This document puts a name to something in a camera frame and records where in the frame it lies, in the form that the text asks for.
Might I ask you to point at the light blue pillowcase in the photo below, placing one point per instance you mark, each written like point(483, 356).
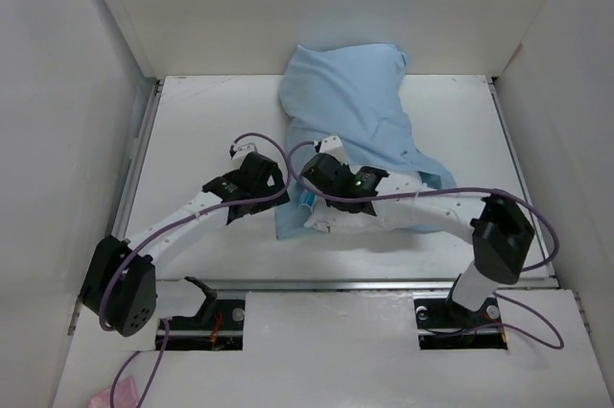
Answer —
point(353, 93)

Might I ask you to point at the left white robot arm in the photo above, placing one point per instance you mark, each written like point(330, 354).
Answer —
point(121, 286)

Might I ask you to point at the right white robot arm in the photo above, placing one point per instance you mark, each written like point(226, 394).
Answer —
point(367, 199)

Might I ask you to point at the aluminium front rail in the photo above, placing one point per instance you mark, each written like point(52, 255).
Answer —
point(327, 285)

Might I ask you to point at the pink plastic bag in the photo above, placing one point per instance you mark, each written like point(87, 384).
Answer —
point(125, 396)

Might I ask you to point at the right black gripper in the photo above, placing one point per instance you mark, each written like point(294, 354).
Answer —
point(343, 164)

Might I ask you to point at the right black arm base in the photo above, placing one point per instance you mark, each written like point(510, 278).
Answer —
point(443, 325)

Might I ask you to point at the blue pillow tag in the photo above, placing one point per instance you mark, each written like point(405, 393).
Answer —
point(307, 199)

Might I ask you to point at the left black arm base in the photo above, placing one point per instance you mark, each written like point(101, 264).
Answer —
point(222, 329)

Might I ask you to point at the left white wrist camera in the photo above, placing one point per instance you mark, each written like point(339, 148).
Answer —
point(238, 152)

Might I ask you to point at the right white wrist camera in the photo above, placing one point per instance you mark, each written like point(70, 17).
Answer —
point(332, 145)

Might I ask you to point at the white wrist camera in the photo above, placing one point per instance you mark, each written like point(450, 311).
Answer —
point(238, 152)
point(332, 145)

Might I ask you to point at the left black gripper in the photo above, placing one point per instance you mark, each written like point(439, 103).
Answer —
point(275, 186)

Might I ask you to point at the white pillow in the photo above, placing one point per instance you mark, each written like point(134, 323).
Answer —
point(418, 214)

